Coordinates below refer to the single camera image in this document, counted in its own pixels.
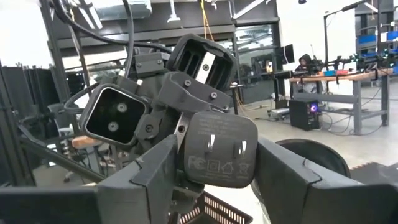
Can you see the black power adapter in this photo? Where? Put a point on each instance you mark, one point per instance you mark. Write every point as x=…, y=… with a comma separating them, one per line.
x=220, y=149

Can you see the black monitor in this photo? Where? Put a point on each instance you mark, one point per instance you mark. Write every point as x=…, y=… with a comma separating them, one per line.
x=287, y=54

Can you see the wooden workbench with metal legs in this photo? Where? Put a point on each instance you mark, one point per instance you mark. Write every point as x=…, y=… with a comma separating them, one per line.
x=354, y=76

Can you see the black slotted plastic basket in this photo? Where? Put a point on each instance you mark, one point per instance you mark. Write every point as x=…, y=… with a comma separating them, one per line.
x=217, y=211

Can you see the black tall stand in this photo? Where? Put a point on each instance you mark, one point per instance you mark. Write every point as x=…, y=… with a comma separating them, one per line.
x=326, y=37

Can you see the black metal table frame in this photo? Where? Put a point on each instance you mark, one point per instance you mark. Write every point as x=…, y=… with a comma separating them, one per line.
x=56, y=56

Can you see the black computer tower purple light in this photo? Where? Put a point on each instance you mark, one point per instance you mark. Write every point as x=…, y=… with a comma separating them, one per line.
x=303, y=115

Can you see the distant robot arms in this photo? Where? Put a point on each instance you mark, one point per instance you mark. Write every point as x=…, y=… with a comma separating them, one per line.
x=357, y=60

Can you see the blue storage bin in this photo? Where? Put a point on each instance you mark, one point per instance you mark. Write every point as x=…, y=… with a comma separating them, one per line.
x=367, y=39

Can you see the person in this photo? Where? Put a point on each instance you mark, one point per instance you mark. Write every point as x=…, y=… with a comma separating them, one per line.
x=305, y=60

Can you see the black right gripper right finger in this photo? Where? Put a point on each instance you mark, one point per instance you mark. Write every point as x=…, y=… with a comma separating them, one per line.
x=295, y=193

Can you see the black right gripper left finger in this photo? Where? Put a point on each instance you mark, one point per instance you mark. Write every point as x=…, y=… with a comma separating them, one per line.
x=143, y=193

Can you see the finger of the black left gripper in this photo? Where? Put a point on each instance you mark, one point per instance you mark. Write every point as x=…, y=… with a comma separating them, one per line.
x=202, y=62
x=113, y=115

